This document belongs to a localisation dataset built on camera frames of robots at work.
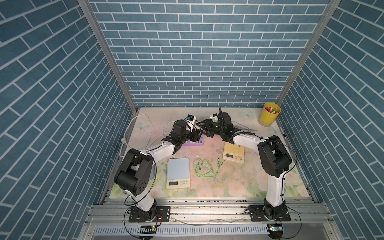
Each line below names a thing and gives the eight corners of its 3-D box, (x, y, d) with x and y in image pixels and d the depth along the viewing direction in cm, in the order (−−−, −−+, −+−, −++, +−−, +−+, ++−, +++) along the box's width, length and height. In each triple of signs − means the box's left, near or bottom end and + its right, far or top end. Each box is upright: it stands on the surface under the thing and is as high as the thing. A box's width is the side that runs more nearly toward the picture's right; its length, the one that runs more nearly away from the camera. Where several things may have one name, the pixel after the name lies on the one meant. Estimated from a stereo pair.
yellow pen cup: (259, 128, 112) (266, 114, 100) (255, 116, 120) (262, 102, 108) (274, 128, 112) (283, 114, 101) (269, 116, 120) (277, 102, 108)
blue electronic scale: (164, 189, 83) (163, 187, 81) (169, 159, 95) (168, 157, 92) (190, 189, 83) (189, 187, 81) (191, 160, 95) (191, 157, 93)
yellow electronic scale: (222, 160, 95) (222, 158, 93) (223, 144, 103) (224, 141, 101) (243, 164, 93) (244, 162, 91) (243, 147, 101) (244, 145, 99)
